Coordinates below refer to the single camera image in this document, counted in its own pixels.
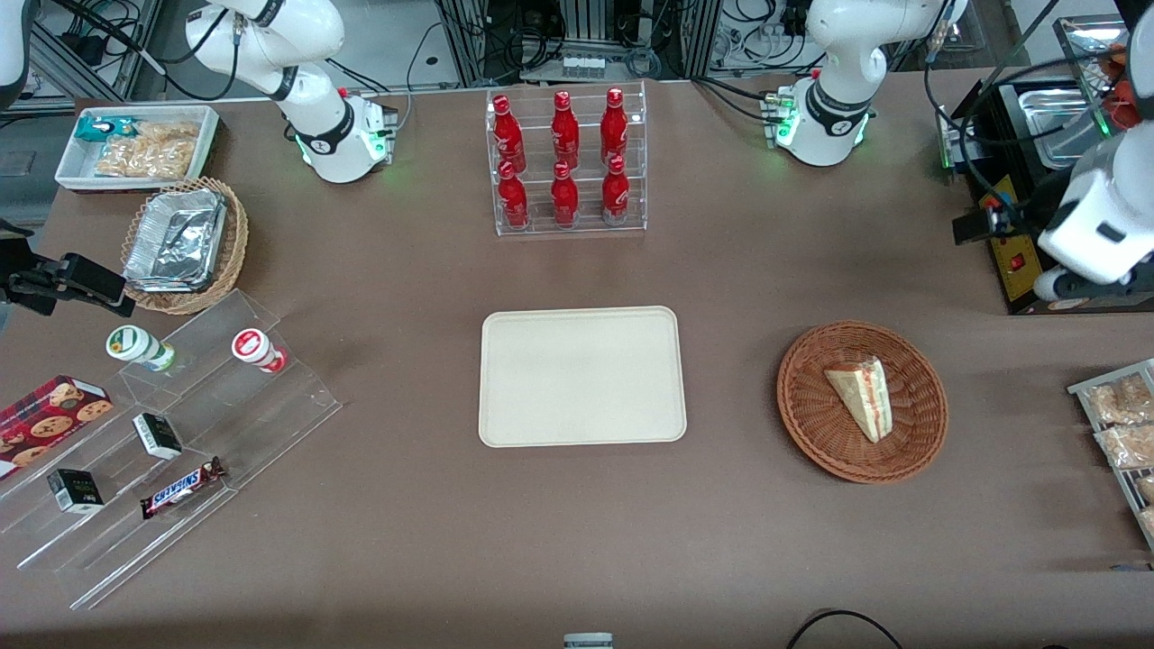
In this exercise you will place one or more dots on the brown round wicker basket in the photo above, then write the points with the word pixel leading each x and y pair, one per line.
pixel 811 424

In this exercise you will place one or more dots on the cream rectangular plastic tray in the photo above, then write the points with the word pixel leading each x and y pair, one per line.
pixel 581 379

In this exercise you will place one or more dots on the aluminium foil container stack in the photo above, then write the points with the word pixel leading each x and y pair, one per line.
pixel 176 239

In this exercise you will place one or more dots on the black countertop machine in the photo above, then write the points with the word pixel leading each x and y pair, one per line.
pixel 1014 263

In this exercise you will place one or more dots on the red plaid cookie box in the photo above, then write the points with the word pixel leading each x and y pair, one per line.
pixel 45 419

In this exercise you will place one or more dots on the green label yogurt bottle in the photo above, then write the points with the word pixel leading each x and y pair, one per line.
pixel 131 343

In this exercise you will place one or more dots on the clear acrylic bottle rack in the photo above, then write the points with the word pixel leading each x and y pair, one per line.
pixel 590 225

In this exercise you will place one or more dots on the light tan wicker basket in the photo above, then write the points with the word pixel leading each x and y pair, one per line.
pixel 236 243

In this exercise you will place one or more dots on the small grey device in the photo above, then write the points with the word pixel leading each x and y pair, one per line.
pixel 588 642

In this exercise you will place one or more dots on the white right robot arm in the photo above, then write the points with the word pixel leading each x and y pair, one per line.
pixel 320 135

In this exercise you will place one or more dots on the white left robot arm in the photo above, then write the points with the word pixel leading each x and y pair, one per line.
pixel 829 113

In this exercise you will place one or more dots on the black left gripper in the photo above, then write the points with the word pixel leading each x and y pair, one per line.
pixel 1037 200

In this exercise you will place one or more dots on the white rectangular snack bin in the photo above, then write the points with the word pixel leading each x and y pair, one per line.
pixel 72 171

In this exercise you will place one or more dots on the red label yogurt bottle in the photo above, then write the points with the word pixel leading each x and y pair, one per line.
pixel 251 345

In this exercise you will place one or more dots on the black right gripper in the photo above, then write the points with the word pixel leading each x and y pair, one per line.
pixel 27 276

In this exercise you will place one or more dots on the stainless steel machine tray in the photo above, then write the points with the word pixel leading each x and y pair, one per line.
pixel 1055 117

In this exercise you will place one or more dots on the small black carton box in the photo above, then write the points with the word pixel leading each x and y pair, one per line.
pixel 159 436
pixel 76 491

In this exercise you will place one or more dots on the clear bag of crackers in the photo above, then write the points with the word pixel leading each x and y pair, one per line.
pixel 144 160
pixel 171 132

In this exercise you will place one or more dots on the green snack packet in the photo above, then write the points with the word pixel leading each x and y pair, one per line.
pixel 99 128

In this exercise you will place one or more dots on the clear bag of pastry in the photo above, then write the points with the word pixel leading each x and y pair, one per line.
pixel 1122 398
pixel 1127 446

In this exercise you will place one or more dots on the clear acrylic stepped stand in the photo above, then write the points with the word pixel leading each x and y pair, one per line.
pixel 117 559
pixel 288 415

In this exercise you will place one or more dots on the white power strip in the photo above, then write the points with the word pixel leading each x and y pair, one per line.
pixel 582 65

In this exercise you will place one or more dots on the tray of snack bags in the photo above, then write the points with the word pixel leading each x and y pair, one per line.
pixel 1077 389

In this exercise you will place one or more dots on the aluminium frame structure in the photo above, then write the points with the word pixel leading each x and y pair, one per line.
pixel 469 36

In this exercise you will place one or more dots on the red cola bottle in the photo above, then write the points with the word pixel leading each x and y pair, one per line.
pixel 513 200
pixel 564 200
pixel 565 133
pixel 616 196
pixel 508 135
pixel 614 129

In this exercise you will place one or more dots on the Snickers chocolate bar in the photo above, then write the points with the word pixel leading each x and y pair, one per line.
pixel 180 488

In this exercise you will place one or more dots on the triangular sandwich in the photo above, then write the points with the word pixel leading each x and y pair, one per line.
pixel 861 397

